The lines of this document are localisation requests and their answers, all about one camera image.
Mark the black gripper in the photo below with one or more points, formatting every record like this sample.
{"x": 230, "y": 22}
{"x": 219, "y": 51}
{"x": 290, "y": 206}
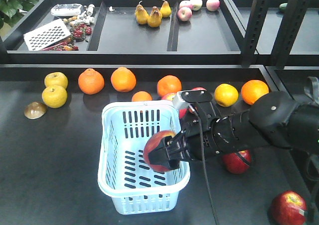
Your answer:
{"x": 211, "y": 135}

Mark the light blue plastic basket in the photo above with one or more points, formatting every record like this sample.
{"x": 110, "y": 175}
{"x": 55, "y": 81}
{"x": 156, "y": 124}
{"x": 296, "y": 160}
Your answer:
{"x": 123, "y": 175}

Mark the pink red apple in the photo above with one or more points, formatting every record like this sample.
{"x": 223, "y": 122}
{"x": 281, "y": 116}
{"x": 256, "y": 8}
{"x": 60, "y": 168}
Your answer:
{"x": 196, "y": 89}

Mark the orange back far left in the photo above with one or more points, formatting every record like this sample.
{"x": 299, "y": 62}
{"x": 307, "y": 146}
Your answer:
{"x": 91, "y": 81}

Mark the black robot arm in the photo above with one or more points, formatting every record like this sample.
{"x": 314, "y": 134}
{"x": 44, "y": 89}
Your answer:
{"x": 274, "y": 119}

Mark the yellow asian pear front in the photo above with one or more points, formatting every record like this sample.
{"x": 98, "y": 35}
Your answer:
{"x": 54, "y": 96}

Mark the small orange behind basket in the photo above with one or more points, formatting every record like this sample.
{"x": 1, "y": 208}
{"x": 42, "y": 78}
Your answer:
{"x": 141, "y": 96}

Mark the dark red apple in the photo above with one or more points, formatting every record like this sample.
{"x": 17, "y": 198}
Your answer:
{"x": 289, "y": 208}
{"x": 238, "y": 162}
{"x": 155, "y": 153}

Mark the pink apple behind basket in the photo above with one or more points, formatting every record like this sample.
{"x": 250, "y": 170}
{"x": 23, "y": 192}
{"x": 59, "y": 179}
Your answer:
{"x": 169, "y": 97}

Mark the potted green plant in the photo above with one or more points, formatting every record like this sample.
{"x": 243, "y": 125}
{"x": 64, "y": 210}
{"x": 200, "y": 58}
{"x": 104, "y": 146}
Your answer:
{"x": 10, "y": 10}

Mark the yellow asian pear back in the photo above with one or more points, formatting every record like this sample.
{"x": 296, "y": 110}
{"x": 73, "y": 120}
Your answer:
{"x": 56, "y": 78}

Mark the brown mushroom cap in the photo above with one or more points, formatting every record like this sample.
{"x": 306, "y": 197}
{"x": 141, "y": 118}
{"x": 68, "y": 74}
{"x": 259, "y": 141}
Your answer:
{"x": 35, "y": 110}

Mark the white perforated tray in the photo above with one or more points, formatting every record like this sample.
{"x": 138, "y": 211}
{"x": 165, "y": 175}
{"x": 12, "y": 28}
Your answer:
{"x": 46, "y": 35}

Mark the large orange top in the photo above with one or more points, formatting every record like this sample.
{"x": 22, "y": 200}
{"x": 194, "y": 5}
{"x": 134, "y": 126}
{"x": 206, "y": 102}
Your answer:
{"x": 252, "y": 90}

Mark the yellow round fruit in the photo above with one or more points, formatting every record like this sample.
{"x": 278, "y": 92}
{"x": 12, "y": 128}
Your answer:
{"x": 226, "y": 95}

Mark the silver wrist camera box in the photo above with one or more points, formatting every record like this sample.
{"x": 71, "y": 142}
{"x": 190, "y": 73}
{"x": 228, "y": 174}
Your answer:
{"x": 183, "y": 99}

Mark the yellow asian pear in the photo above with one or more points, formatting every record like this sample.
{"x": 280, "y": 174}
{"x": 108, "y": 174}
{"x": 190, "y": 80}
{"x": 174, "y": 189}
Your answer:
{"x": 54, "y": 96}
{"x": 56, "y": 78}

